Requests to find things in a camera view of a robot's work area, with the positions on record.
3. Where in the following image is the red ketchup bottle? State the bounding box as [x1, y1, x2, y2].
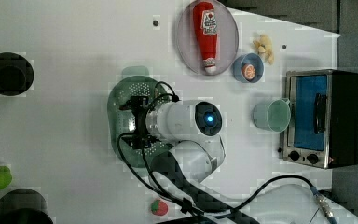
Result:
[192, 2, 218, 74]

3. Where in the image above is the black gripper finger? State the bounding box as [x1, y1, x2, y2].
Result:
[119, 99, 135, 111]
[121, 135, 137, 147]

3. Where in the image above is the black toaster oven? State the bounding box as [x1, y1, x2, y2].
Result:
[282, 69, 358, 169]

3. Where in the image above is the black utensil holder cup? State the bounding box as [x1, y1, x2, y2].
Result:
[0, 189, 54, 224]

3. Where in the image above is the green plastic cup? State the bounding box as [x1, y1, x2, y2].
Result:
[253, 98, 291, 133]

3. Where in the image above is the green pear toy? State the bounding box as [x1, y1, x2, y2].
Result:
[0, 166, 12, 190]

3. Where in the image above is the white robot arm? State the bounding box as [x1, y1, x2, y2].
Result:
[116, 93, 262, 224]

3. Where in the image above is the orange slice toy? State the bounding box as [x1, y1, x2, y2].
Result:
[241, 64, 255, 80]

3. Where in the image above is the blue bowl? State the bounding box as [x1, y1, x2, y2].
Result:
[232, 53, 264, 83]

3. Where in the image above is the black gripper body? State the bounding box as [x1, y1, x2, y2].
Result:
[130, 96, 155, 149]

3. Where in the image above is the red green strawberry toy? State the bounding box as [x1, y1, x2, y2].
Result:
[150, 200, 169, 216]

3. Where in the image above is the peeled banana toy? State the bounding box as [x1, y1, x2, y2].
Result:
[253, 35, 275, 65]

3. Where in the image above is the grey round plate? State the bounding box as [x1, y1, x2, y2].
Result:
[174, 0, 239, 76]

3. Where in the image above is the black round container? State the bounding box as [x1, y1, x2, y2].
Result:
[0, 52, 34, 96]

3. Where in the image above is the green oval plastic strainer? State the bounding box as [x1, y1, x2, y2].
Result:
[107, 65, 172, 169]

